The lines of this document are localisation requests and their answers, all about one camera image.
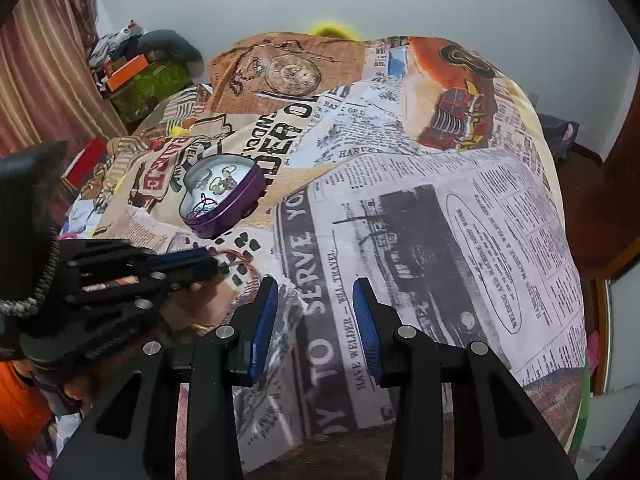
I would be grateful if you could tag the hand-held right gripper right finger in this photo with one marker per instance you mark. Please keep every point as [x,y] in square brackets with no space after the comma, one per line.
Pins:
[365,330]

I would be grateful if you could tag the orange box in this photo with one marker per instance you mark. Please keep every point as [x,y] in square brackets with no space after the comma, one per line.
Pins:
[127,72]

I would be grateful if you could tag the purple heart-shaped tin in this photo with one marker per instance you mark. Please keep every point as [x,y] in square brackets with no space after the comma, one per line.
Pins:
[235,212]

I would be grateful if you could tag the striped brown curtain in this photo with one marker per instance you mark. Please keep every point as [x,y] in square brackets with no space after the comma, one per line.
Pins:
[40,60]

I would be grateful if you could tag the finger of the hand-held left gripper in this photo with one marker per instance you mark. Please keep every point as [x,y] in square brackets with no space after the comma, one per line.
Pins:
[125,300]
[185,259]

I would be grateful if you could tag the red box white lid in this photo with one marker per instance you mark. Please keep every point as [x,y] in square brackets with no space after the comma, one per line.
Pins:
[87,160]

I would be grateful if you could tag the dark cloth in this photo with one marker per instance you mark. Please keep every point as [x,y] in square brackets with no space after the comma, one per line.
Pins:
[557,135]

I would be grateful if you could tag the printed newspaper blanket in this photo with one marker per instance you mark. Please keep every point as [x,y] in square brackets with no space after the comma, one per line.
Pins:
[425,260]

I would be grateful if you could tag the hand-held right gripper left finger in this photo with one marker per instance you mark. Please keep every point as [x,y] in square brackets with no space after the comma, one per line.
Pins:
[265,330]

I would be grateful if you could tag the pile of folded clothes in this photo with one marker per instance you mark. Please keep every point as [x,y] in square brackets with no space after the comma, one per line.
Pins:
[112,42]

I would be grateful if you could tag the yellow plush object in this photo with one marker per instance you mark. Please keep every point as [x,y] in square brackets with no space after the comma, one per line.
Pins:
[332,30]

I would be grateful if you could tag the brown wooden door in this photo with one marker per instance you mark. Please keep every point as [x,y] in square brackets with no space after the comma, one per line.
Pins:
[625,185]

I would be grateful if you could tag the grey plush pillow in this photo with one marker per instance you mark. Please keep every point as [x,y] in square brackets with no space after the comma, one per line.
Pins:
[170,45]

